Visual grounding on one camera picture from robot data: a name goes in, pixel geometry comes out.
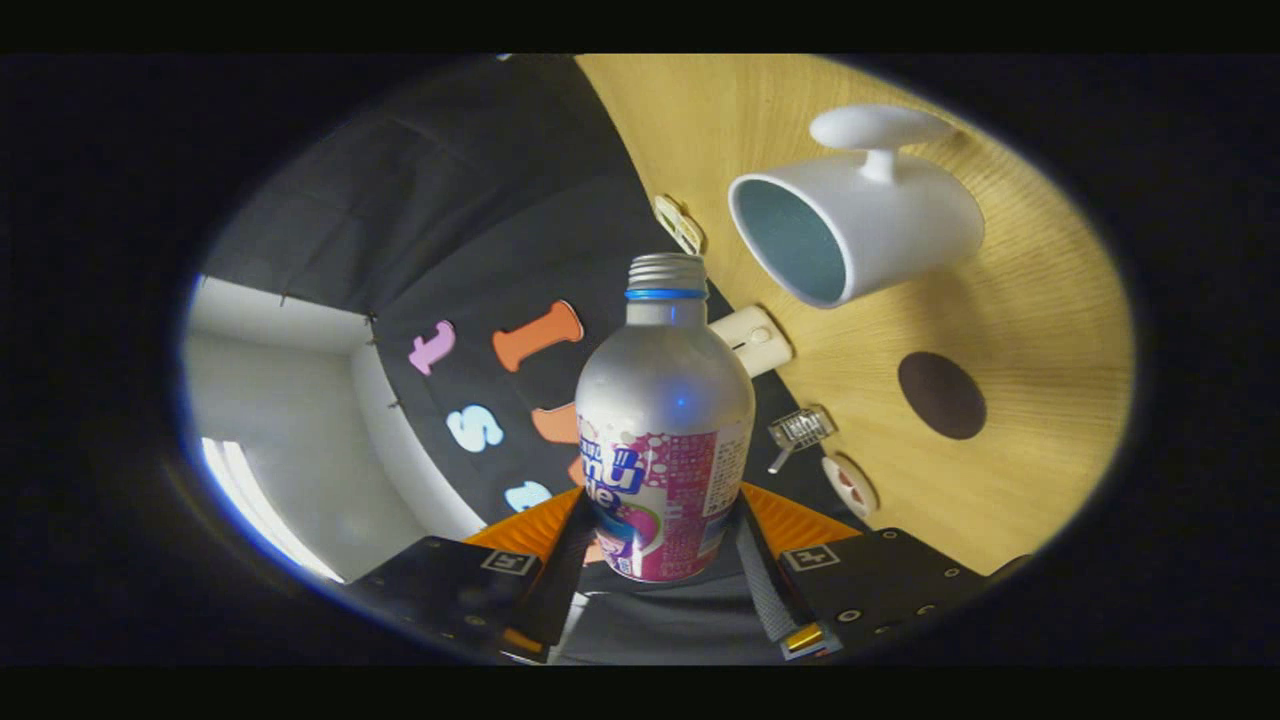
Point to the long ceiling light panel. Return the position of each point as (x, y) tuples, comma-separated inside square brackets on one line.
[(260, 510)]

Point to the white toaster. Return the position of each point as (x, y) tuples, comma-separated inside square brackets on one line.
[(755, 340)]

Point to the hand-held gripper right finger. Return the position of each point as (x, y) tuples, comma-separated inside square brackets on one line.
[(770, 590)]

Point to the white plate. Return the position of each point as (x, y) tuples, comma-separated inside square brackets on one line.
[(868, 495)]

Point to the red meat slices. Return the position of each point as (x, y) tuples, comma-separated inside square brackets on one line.
[(850, 485)]

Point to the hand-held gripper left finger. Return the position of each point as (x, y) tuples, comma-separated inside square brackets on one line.
[(560, 590)]

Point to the dark brown round coaster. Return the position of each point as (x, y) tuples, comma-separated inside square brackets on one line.
[(942, 395)]

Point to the small white compartment tray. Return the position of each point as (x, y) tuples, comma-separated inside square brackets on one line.
[(678, 224)]

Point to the wooden table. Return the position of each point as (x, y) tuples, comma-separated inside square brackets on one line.
[(1050, 300)]

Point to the silver juice bottle pink label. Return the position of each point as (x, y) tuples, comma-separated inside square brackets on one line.
[(660, 390)]

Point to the white cup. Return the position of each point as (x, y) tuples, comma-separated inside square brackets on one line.
[(900, 220)]

